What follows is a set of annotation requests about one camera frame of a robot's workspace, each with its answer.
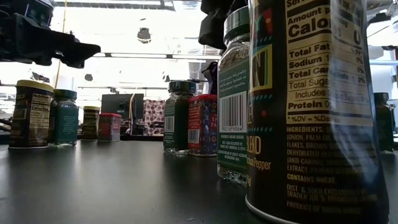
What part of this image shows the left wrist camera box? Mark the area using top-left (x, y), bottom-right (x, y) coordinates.
top-left (23, 0), bottom-right (54, 27)

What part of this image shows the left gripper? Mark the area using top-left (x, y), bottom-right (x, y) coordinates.
top-left (0, 12), bottom-right (101, 68)

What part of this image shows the black computer monitor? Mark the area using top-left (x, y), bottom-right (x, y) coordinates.
top-left (101, 93), bottom-right (145, 121)

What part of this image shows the hanging black ceiling lamp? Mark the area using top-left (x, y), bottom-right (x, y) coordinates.
top-left (137, 27), bottom-right (152, 44)

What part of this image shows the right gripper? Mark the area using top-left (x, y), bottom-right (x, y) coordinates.
top-left (198, 0), bottom-right (249, 50)

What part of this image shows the red-lid spice tin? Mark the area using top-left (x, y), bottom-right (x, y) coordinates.
top-left (187, 94), bottom-right (218, 157)
top-left (98, 113), bottom-right (123, 142)

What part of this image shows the long ceiling light bar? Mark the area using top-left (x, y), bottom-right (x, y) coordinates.
top-left (93, 52), bottom-right (221, 60)

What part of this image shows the yellow-lid brown spice jar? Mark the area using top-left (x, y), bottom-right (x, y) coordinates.
top-left (8, 80), bottom-right (55, 149)
top-left (244, 0), bottom-right (390, 224)
top-left (80, 105), bottom-right (101, 141)

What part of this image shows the red white patterned cloth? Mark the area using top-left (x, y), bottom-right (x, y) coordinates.
top-left (143, 99), bottom-right (165, 136)

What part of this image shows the green-lid glass spice jar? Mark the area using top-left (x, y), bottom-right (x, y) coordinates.
top-left (216, 6), bottom-right (251, 187)
top-left (163, 80), bottom-right (197, 156)
top-left (374, 91), bottom-right (395, 154)
top-left (48, 89), bottom-right (80, 147)

